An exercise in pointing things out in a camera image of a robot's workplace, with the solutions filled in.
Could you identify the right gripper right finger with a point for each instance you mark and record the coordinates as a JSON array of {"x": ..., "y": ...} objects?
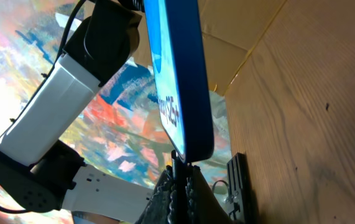
[{"x": 202, "y": 205}]

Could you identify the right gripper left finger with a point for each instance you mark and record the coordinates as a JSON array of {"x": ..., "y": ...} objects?
[{"x": 161, "y": 209}]

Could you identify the blue Galaxy smartphone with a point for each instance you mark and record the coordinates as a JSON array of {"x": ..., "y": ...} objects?
[{"x": 179, "y": 67}]

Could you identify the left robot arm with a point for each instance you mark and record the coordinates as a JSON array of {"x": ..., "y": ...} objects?
[{"x": 39, "y": 171}]

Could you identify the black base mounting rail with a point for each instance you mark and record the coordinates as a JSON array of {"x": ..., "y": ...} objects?
[{"x": 240, "y": 204}]

